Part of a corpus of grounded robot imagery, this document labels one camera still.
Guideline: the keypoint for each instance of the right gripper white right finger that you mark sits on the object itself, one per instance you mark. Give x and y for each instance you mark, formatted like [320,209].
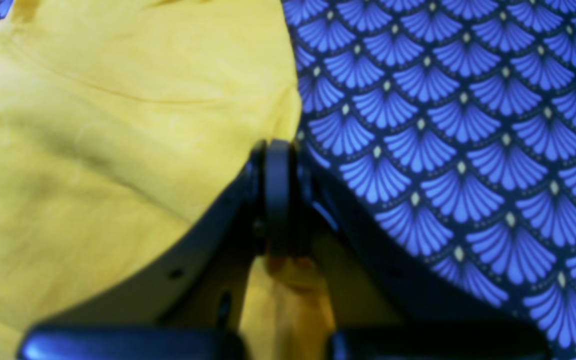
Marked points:
[373,282]

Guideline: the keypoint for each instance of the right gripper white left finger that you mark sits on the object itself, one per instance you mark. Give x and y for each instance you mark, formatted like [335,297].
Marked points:
[201,280]

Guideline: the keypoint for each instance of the yellow T-shirt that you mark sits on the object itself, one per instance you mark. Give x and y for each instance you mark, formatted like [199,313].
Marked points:
[120,122]

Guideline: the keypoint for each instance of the blue fan-patterned tablecloth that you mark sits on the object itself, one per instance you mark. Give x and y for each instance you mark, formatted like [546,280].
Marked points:
[454,121]

